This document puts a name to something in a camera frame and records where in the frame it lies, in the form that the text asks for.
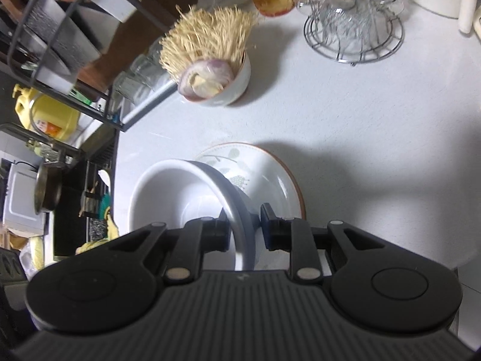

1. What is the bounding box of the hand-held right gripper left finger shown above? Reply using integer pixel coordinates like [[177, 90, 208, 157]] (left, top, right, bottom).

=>
[[109, 216, 231, 284]]

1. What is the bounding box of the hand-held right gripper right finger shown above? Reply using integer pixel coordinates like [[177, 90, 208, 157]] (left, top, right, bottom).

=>
[[260, 203, 382, 284]]

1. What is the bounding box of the white leaf-print plate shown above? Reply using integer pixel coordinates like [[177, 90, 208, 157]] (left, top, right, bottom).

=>
[[193, 142, 306, 271]]

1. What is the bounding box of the plain white bowl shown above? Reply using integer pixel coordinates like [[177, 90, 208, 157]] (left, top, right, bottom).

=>
[[128, 159, 261, 271]]

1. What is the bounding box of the yellow cloth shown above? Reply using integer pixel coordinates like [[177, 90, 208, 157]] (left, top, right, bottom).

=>
[[75, 211, 121, 256]]

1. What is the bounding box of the green sunflower scrubber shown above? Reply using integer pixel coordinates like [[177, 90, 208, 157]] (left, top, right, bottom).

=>
[[98, 192, 111, 221]]

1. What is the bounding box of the steel wool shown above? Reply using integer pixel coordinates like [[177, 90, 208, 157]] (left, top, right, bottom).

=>
[[88, 218, 108, 239]]

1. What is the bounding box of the white ceramic footed bowl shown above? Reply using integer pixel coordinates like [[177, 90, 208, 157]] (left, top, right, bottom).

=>
[[182, 51, 252, 106]]

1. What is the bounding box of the black sink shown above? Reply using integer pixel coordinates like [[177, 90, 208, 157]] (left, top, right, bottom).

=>
[[53, 128, 121, 260]]

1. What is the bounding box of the halved red onion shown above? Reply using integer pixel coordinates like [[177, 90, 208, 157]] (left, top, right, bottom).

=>
[[178, 59, 234, 101]]

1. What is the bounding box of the clear drinking glass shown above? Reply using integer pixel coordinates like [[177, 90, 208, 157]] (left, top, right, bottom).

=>
[[111, 69, 145, 102], [128, 41, 171, 83]]

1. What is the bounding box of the dark frying pan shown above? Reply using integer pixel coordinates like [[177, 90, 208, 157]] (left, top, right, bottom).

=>
[[34, 162, 63, 213]]

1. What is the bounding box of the white box appliance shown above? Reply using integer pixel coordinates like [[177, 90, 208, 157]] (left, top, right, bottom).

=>
[[2, 160, 51, 236]]

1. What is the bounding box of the yellow detergent jug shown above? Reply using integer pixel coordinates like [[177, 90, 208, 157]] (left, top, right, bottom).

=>
[[13, 85, 81, 141]]

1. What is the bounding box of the group of clear glass cups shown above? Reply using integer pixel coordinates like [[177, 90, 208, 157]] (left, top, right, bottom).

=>
[[293, 0, 404, 53]]

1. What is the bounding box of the brown cutting board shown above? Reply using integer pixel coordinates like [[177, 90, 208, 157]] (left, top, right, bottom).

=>
[[56, 0, 199, 87]]

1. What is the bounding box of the steel cleaver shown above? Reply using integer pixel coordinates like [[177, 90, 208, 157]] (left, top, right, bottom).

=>
[[15, 0, 102, 83]]

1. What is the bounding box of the wire cup rack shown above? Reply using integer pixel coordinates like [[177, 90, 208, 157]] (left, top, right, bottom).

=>
[[304, 5, 406, 64]]

